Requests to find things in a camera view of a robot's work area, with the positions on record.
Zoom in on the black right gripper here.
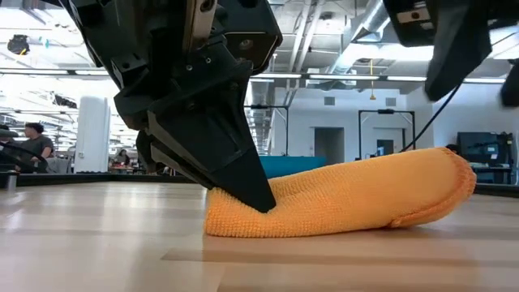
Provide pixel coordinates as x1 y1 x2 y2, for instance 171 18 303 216
424 0 519 109

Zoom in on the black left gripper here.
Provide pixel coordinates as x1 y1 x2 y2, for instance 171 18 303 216
68 0 277 214

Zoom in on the orange microfiber towel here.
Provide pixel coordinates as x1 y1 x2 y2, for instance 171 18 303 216
204 146 478 239

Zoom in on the white building pillar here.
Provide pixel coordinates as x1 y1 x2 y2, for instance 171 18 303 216
75 96 111 174

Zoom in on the dark side table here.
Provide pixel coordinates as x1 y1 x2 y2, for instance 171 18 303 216
470 165 516 186

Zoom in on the black ceiling device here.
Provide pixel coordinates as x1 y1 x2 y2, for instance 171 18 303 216
6 34 30 56

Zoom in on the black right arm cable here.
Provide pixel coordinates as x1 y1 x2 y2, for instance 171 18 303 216
400 83 463 153

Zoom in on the large dark wall screen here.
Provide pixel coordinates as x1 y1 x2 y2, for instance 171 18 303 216
456 131 514 168

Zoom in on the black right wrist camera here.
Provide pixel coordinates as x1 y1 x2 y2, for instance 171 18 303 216
383 0 438 48

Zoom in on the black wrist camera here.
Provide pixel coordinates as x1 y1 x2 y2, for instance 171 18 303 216
224 0 284 75
383 0 438 48

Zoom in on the black background station frame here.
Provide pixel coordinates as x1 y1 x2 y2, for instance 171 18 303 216
358 108 417 161

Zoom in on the yellow hanging cord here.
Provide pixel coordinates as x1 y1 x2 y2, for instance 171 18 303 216
368 58 376 101

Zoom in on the silver slanted ventilation duct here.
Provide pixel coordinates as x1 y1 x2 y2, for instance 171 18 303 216
330 0 392 74

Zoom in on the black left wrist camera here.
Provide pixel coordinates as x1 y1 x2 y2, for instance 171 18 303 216
224 0 284 75

